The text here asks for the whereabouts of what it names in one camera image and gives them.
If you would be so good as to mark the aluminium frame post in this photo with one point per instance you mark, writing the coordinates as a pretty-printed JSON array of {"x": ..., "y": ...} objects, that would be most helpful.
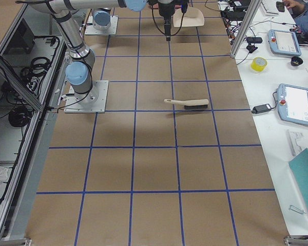
[{"x": 249, "y": 16}]

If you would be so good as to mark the black webcam clip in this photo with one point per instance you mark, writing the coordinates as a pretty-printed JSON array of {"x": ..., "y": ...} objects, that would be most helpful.
[{"x": 252, "y": 41}]

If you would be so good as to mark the yellow tape roll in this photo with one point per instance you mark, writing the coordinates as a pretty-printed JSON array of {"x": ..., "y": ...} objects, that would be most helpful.
[{"x": 258, "y": 64}]

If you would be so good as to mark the grey metal bracket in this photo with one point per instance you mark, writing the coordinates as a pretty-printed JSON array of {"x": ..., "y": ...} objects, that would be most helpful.
[{"x": 295, "y": 140}]

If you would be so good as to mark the white keyboard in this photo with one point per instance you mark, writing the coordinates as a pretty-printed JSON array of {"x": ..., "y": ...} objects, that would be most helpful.
[{"x": 269, "y": 8}]

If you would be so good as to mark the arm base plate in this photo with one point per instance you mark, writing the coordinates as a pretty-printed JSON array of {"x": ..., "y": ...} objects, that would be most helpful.
[
  {"x": 94, "y": 29},
  {"x": 94, "y": 102}
]

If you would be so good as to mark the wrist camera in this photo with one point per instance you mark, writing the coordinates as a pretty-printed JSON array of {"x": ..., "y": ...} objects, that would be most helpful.
[{"x": 184, "y": 5}]

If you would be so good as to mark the beige hand brush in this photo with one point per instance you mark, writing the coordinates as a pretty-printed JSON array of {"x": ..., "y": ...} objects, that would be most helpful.
[{"x": 194, "y": 104}]

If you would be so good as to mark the black power brick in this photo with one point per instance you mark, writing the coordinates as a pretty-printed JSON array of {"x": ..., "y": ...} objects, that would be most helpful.
[{"x": 261, "y": 109}]

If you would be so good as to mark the near teach pendant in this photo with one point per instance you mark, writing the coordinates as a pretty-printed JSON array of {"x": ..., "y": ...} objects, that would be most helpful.
[{"x": 292, "y": 104}]

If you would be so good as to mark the far teach pendant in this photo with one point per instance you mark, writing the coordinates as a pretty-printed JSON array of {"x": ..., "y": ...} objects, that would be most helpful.
[{"x": 283, "y": 42}]

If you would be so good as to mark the person in blue shirt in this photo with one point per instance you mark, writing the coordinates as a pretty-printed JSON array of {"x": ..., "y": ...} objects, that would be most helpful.
[{"x": 300, "y": 11}]

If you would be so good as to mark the beige plastic dustpan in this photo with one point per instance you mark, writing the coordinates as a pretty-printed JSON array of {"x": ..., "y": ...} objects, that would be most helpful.
[{"x": 192, "y": 18}]

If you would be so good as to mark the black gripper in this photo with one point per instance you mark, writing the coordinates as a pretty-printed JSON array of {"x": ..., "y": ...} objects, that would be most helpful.
[{"x": 166, "y": 11}]

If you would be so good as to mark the teach pendant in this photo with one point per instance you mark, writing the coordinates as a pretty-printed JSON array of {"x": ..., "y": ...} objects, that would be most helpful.
[
  {"x": 283, "y": 42},
  {"x": 292, "y": 104}
]

